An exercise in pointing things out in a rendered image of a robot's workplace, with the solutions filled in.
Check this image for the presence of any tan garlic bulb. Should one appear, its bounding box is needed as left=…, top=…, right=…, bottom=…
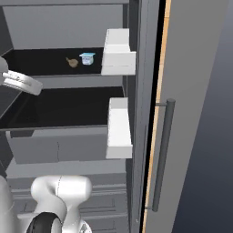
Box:
left=65, top=56, right=79, bottom=68

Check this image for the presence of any pale blue yogurt cup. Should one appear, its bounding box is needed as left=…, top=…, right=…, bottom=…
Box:
left=78, top=52, right=96, bottom=66

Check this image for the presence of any black fridge shelf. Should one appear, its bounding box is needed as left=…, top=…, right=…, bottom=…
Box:
left=0, top=86, right=126, bottom=132
left=0, top=46, right=106, bottom=77

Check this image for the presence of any grey fridge door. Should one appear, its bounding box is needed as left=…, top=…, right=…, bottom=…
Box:
left=127, top=0, right=173, bottom=233

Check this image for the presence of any grey fridge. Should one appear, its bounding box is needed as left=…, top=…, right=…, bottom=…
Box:
left=0, top=0, right=132, bottom=233

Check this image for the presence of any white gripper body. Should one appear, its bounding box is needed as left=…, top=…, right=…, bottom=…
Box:
left=1, top=69, right=44, bottom=96

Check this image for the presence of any white door bin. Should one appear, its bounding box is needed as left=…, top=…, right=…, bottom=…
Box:
left=105, top=96, right=134, bottom=160
left=100, top=27, right=137, bottom=76

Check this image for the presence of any dark grey door handle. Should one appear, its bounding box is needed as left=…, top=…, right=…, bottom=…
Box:
left=145, top=97, right=177, bottom=213

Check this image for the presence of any grey fridge drawer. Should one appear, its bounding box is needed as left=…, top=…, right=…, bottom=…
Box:
left=5, top=125, right=110, bottom=165

